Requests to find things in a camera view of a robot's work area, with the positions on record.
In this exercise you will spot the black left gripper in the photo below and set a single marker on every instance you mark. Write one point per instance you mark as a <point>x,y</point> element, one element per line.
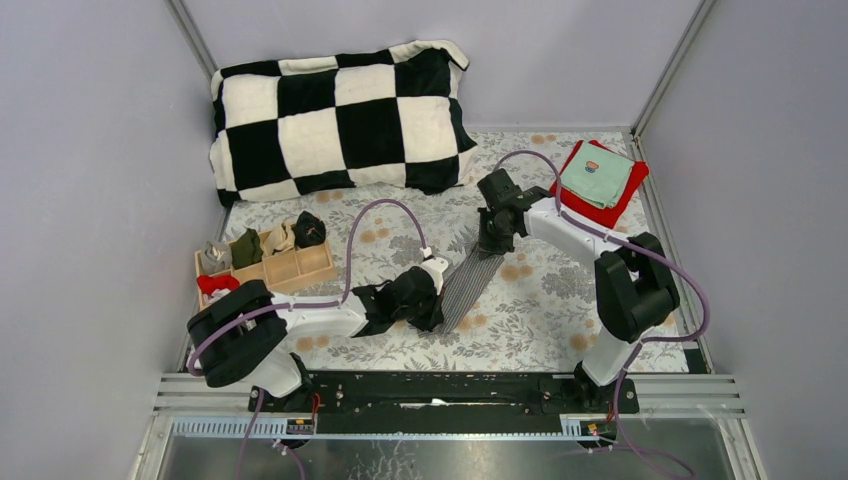
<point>434,317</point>

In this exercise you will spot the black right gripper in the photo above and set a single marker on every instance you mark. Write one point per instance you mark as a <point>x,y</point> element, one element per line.
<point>486,246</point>

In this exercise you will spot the grey striped underwear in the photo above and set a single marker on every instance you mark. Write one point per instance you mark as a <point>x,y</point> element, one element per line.
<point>464,285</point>

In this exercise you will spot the wooden divided organizer box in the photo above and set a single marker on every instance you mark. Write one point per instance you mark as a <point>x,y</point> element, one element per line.
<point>285,272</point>

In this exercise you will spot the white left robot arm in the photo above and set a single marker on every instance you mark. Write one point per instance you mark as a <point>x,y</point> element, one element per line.
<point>238,339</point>

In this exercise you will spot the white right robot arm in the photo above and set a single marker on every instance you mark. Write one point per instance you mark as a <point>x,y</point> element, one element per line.
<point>634,288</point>

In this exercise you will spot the floral patterned bed sheet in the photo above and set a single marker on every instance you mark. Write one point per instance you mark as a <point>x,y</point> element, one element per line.
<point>537,314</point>

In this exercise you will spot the red folded garment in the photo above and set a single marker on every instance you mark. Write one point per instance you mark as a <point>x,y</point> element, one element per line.
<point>607,217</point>

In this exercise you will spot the mint green folded cloth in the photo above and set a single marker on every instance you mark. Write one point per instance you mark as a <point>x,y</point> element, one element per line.
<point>597,176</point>

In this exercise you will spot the beige rolled sock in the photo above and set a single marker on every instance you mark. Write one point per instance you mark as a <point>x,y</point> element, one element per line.
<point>279,240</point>

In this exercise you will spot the black white checkered pillow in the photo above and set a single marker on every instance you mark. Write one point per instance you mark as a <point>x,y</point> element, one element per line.
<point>292,127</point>

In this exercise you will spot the dark green rolled sock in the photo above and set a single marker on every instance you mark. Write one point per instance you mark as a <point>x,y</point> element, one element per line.
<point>246,250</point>

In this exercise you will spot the grey rolled sock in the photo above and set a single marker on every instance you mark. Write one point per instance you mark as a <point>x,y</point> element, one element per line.
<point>215,257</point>

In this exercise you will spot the red rolled sock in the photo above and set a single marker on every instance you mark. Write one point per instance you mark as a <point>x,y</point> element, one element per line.
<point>207,284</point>

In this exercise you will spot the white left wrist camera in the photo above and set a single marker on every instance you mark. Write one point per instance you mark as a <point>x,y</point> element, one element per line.
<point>436,267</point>

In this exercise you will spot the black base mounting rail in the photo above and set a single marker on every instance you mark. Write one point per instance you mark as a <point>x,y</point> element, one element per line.
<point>409,402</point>

